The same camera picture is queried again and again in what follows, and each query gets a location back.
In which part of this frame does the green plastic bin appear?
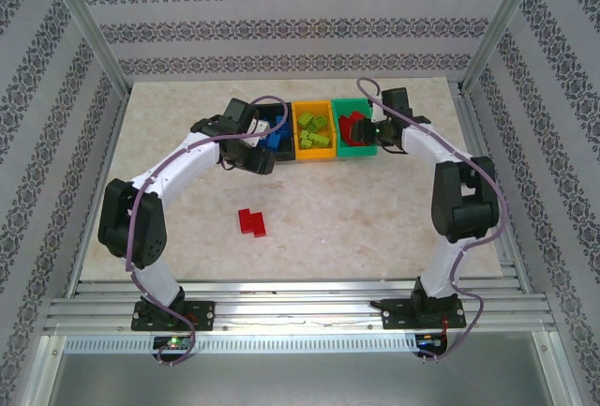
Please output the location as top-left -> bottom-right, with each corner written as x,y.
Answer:
330,97 -> 379,159

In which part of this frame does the black plastic bin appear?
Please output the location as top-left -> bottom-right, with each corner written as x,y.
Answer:
252,102 -> 297,163

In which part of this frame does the yellow plastic bin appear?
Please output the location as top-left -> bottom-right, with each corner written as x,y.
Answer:
291,99 -> 338,162

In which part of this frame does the left controller circuit board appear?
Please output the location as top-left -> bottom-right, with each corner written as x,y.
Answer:
152,335 -> 196,353

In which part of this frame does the controller circuit board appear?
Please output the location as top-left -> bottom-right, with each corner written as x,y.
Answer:
416,334 -> 449,351
152,335 -> 196,353

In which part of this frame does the right controller circuit board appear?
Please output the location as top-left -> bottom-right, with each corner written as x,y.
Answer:
416,334 -> 449,351

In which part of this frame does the grey metal sheet panel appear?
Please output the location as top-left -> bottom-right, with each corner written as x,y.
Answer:
37,352 -> 578,406

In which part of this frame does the white left camera mount plate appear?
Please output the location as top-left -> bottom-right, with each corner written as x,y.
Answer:
247,117 -> 272,148

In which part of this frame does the aluminium side rail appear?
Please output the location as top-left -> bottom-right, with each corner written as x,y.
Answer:
65,89 -> 135,288
454,86 -> 533,285

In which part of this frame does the aluminium mounting rail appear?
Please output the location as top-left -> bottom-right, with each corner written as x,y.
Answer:
44,278 -> 559,336

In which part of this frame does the aluminium frame post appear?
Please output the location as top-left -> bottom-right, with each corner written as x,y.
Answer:
458,0 -> 550,98
39,0 -> 132,98

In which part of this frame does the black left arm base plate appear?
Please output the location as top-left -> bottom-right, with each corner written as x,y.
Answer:
130,301 -> 216,332

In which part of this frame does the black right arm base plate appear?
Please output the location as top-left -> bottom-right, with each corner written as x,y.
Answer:
380,297 -> 466,331

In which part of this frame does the slotted grey cable duct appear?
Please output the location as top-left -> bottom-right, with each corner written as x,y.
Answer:
63,334 -> 418,353

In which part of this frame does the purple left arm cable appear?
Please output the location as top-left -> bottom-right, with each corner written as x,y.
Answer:
126,95 -> 285,368

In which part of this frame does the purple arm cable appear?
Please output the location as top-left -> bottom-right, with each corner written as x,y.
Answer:
126,95 -> 285,368
356,77 -> 510,365

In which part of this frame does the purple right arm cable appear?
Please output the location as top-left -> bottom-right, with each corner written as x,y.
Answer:
356,77 -> 510,365

